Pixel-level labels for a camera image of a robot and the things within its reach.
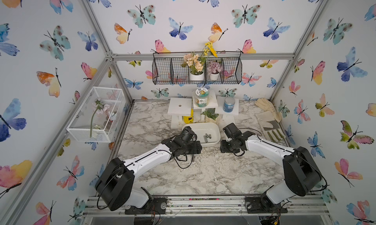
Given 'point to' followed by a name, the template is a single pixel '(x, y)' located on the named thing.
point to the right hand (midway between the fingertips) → (224, 147)
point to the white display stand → (186, 107)
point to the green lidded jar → (201, 97)
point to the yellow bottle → (189, 119)
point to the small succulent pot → (210, 117)
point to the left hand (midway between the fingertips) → (199, 147)
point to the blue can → (228, 104)
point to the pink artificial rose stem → (100, 108)
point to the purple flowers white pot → (214, 69)
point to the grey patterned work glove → (270, 127)
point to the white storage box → (200, 128)
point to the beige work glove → (268, 106)
